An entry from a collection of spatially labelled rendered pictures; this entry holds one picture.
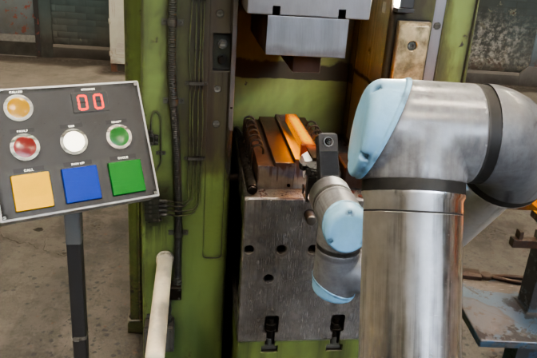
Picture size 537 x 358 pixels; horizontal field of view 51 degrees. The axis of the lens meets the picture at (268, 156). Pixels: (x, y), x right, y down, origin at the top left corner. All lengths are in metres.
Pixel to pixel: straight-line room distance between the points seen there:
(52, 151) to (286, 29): 0.60
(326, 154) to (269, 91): 0.70
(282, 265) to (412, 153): 0.98
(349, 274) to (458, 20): 0.83
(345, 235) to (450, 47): 0.77
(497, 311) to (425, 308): 0.99
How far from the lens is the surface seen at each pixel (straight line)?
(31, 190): 1.26
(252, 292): 1.58
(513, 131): 0.65
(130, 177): 1.31
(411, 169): 0.61
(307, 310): 1.64
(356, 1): 1.41
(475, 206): 0.80
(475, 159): 0.64
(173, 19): 1.49
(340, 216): 1.07
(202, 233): 1.70
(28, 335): 2.55
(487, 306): 1.61
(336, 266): 1.13
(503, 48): 8.17
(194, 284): 1.79
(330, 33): 1.41
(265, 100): 1.92
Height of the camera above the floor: 1.51
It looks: 20 degrees down
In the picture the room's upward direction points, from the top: 4 degrees clockwise
